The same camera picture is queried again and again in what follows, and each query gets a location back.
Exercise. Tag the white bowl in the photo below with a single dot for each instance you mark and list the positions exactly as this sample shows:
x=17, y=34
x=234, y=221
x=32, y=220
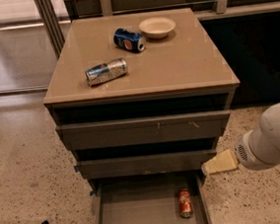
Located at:
x=158, y=27

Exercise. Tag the grey drawer cabinet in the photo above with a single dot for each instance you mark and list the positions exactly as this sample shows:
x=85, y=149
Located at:
x=183, y=73

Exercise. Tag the bottom open grey drawer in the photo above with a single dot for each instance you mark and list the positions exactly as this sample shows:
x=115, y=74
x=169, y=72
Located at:
x=150, y=199

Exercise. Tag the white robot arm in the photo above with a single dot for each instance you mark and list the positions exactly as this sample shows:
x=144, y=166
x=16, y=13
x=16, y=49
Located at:
x=270, y=123

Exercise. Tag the metal window frame post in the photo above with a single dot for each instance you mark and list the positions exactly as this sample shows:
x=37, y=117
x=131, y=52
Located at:
x=48, y=16

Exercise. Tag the middle grey drawer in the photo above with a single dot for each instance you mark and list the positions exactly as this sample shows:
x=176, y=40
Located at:
x=144, y=165

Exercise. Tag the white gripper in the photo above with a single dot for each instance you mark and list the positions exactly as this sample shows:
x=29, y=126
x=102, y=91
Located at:
x=244, y=153

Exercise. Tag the top grey drawer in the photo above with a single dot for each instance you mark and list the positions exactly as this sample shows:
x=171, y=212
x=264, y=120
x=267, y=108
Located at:
x=143, y=131

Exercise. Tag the silver blue crushed can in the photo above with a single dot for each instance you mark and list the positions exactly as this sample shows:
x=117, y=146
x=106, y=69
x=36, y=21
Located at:
x=106, y=72

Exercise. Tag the blue pepsi can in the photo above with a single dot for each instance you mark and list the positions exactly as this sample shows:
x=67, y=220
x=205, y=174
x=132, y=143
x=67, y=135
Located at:
x=127, y=40

